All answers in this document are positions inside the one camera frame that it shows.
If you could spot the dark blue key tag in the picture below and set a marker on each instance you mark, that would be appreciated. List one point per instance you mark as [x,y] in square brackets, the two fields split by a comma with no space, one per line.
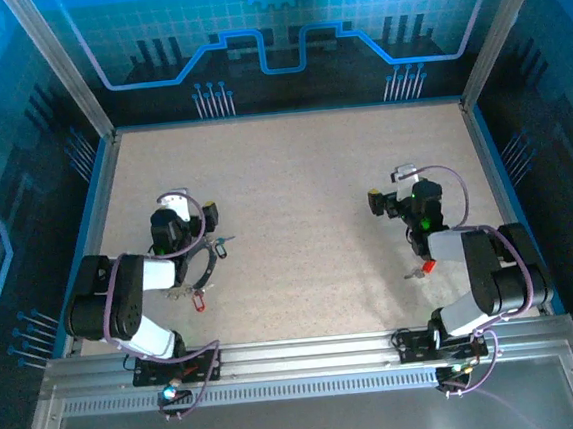
[219,252]

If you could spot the large metal key hoop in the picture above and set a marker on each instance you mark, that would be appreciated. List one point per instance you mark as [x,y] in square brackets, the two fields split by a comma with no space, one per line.
[214,268]

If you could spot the silver key with red tag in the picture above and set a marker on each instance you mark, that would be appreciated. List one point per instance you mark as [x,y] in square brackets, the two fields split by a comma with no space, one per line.
[428,266]

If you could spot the red key tag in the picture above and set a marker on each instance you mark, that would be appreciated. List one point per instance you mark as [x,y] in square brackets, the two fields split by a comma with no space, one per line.
[199,302]

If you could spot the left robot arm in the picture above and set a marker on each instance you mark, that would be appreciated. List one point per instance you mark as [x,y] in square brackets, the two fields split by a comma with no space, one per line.
[128,298]

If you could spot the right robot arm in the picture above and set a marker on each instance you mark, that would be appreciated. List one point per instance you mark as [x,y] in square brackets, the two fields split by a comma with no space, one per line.
[482,272]

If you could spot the blue table edge strip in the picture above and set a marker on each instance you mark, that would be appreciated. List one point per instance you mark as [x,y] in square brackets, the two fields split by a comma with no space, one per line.
[92,191]
[497,156]

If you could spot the black connector with LEDs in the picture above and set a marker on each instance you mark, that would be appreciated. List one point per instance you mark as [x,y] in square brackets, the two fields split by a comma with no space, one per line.
[455,369]
[170,392]

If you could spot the grey metal panel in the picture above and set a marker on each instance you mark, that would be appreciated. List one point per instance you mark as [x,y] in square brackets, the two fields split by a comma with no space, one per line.
[305,428]

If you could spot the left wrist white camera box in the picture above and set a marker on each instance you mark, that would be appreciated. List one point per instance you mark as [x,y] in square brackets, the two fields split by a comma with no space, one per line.
[175,204]

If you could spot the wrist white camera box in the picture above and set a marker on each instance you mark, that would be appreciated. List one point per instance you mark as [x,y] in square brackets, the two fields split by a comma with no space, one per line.
[405,171]
[175,204]

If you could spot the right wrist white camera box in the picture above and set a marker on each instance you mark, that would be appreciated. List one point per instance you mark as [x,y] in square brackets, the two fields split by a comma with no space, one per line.
[405,171]

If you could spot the aluminium table side rail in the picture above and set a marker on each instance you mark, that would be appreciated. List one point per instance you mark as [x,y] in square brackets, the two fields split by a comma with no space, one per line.
[486,157]
[101,190]

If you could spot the aluminium frame rail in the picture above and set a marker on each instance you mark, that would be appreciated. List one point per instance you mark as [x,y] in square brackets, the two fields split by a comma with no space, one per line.
[309,355]

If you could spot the aluminium frame post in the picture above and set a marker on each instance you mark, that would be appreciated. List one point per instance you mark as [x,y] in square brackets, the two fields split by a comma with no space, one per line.
[64,68]
[499,30]

